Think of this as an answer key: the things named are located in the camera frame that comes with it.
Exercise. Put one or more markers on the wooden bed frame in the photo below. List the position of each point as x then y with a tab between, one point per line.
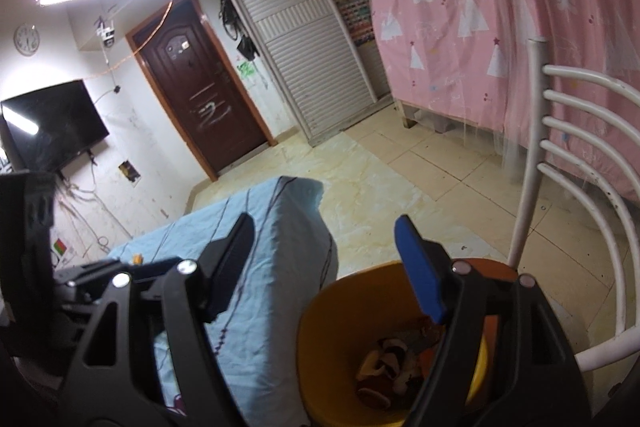
407	117

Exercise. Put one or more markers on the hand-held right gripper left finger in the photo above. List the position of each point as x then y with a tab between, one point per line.
227	267

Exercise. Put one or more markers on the colourful grid wall chart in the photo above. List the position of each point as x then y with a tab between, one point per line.
352	9

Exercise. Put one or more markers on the small orange object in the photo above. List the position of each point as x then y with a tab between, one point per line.
138	259

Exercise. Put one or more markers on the dark brown door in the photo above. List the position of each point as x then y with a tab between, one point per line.
200	82

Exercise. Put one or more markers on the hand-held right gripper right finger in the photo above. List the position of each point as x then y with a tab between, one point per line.
422	277

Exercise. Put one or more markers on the round wall clock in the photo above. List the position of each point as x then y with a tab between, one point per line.
26	39

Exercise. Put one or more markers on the white security camera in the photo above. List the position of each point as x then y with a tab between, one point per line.
106	34

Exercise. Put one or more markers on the white slatted wardrobe door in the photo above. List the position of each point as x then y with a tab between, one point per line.
305	57

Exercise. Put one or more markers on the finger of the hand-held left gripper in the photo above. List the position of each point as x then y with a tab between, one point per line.
100	271

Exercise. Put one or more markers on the green wall sticker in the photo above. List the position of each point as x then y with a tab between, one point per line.
246	69

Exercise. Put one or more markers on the white metal chair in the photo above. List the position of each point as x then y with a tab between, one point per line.
532	132

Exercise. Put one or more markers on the open wall socket box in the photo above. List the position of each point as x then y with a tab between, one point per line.
128	172

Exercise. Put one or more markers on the small black hanging bag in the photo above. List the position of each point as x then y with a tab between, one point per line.
247	48

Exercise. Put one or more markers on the light blue checked cloth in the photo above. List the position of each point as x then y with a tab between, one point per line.
280	232

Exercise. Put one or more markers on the yellow plastic bucket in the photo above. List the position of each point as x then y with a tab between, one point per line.
350	297

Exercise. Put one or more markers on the black flat television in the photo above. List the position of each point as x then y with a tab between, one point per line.
55	122

